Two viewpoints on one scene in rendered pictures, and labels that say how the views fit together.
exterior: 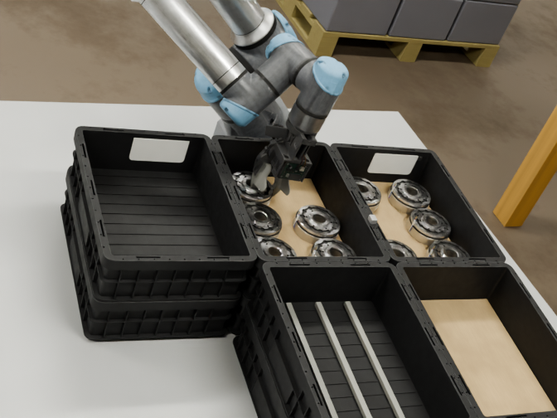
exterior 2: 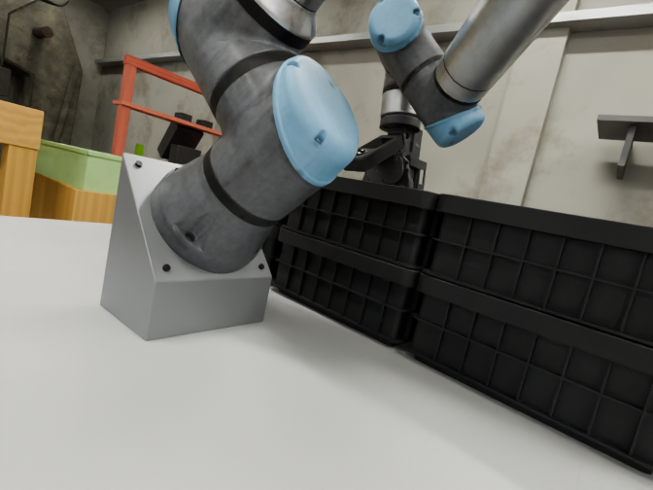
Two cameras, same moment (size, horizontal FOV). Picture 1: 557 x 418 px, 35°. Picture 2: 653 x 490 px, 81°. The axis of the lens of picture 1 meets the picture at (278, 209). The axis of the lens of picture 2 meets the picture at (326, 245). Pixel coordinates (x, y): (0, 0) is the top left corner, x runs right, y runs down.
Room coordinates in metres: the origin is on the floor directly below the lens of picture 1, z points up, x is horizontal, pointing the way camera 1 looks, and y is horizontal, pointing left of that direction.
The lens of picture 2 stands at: (1.89, 0.66, 0.89)
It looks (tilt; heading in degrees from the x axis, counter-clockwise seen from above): 7 degrees down; 253
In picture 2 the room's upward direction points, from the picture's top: 12 degrees clockwise
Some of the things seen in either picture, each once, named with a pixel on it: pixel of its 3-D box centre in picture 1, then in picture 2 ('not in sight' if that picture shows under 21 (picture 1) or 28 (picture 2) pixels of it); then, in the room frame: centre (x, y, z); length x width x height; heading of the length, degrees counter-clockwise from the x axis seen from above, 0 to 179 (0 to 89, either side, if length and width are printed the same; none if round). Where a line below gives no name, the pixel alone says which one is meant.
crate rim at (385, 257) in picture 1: (296, 199); (410, 202); (1.53, -0.03, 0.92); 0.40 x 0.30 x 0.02; 31
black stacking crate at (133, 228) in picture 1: (156, 213); (576, 270); (1.37, 0.23, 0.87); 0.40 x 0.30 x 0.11; 31
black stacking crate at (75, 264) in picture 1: (145, 250); (556, 338); (1.37, 0.23, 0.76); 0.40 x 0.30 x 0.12; 31
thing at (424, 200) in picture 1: (411, 192); not in sight; (1.82, -0.29, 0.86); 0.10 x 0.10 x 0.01
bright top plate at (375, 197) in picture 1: (360, 190); not in sight; (1.74, -0.17, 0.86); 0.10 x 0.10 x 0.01
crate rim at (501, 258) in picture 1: (413, 203); not in sight; (1.69, -0.28, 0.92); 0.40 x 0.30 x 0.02; 31
